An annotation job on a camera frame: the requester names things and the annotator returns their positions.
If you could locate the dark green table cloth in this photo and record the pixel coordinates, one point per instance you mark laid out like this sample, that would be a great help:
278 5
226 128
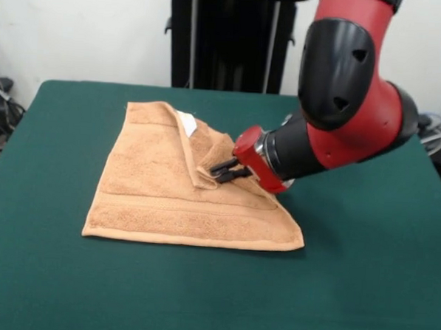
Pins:
348 271

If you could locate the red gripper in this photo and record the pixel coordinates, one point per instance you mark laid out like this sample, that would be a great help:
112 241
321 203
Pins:
250 155

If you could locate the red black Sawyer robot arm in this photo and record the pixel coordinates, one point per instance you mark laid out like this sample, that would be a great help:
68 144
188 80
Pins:
338 104

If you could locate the tan terry towel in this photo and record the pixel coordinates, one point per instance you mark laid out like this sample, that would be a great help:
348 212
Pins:
147 213

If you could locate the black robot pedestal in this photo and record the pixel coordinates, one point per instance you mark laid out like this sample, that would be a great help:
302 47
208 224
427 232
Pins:
230 43

